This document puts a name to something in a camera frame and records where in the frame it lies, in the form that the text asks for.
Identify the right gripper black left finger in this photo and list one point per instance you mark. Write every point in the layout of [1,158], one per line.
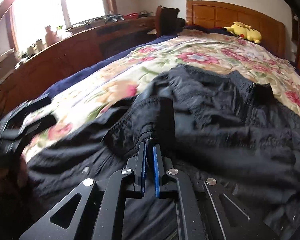
[94,209]

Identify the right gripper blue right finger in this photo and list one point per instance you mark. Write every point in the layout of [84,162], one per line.
[204,208]

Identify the black jacket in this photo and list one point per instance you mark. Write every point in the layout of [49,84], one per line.
[223,126]

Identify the wooden cabinet desk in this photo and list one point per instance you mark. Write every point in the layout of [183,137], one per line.
[69,56]

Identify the pink vase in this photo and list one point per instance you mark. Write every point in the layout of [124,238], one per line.
[50,37]

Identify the floral bed blanket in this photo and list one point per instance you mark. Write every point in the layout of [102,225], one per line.
[128,76]

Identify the navy blue plush blanket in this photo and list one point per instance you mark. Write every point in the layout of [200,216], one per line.
[66,83]

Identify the red basket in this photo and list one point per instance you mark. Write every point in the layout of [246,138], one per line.
[131,16]

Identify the yellow plush toy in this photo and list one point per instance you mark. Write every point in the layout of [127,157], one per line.
[245,32]

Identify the dark wooden chair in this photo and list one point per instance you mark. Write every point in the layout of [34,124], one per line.
[167,21]

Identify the wooden headboard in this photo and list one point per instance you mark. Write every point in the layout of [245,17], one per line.
[212,14]

